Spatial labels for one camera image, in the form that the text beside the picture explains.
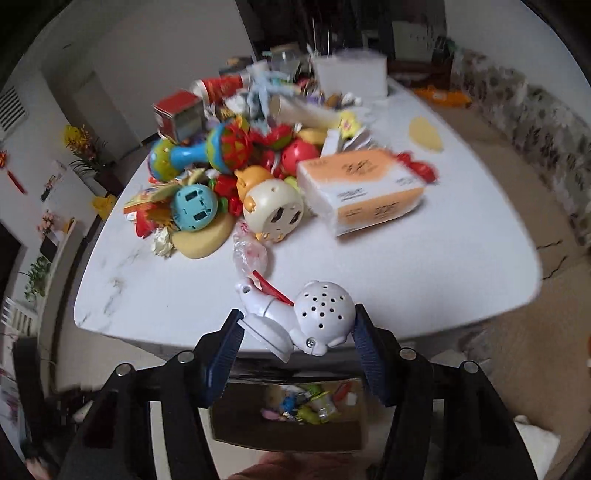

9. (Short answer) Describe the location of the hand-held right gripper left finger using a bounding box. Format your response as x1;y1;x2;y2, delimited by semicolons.
65;308;245;480

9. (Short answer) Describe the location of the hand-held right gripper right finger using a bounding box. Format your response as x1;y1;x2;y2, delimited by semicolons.
353;302;539;480

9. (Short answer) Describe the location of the white perforated toy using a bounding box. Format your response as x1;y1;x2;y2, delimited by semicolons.
235;281;357;363

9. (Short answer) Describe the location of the cardboard box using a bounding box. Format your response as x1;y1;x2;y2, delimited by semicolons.
208;376;368;452

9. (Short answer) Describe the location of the pile of toys in box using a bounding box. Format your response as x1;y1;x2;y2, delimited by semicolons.
261;382;357;423

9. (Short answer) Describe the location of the clear plastic wrapper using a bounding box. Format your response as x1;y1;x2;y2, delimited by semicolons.
232;233;269;278

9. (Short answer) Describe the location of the crumpled white tissue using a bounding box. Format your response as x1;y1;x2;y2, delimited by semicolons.
151;228;178;259

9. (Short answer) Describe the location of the teal round clock toy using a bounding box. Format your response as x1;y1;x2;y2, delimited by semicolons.
172;184;219;232

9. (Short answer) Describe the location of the cream doll head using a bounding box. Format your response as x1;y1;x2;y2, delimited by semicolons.
242;179;305;243

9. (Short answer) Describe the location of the orange white tissue pack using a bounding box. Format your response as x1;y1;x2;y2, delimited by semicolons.
295;148;426;237

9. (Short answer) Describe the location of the yellow snack packet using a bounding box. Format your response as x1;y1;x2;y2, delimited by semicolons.
122;182;185;232

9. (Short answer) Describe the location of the orange cat head toy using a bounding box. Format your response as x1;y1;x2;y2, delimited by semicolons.
235;166;275;199

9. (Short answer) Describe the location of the yellow potty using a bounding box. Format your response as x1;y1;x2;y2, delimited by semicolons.
91;194;118;220

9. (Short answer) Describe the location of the red crab toy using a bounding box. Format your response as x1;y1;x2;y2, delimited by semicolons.
397;151;439;184

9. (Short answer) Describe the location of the green potted plant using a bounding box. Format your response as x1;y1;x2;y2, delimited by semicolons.
21;256;54;303

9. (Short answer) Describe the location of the blue green rattle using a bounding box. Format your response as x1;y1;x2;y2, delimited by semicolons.
148;124;254;182

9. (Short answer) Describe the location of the red perforated ball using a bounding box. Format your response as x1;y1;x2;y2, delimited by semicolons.
281;139;321;177

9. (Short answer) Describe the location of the yellow duck toy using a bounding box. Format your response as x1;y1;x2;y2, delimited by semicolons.
338;111;363;139

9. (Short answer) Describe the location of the red cube box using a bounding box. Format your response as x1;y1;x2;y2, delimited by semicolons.
152;90;206;141

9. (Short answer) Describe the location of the cream paper cup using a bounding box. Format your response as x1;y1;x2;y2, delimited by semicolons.
270;96;345;129

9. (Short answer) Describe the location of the yellow flower plant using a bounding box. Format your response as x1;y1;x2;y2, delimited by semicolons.
62;124;114;185

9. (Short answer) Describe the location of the pale blue doll figure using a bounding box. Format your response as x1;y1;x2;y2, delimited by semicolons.
245;69;289;123

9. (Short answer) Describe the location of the red paper cup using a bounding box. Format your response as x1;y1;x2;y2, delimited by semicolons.
191;75;247;103

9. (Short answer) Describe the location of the orange bag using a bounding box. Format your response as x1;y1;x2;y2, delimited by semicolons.
416;87;472;108

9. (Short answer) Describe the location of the red hanging ornament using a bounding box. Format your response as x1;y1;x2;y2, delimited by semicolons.
0;150;28;195

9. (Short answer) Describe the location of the white storage box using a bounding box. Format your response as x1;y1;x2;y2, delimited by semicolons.
311;50;389;99

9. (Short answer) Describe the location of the floral sofa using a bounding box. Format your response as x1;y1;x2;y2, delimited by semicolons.
450;46;591;245

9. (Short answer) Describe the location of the black cable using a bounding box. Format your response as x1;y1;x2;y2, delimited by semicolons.
538;237;578;280

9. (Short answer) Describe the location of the white wall vent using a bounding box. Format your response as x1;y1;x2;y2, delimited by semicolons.
0;85;28;139

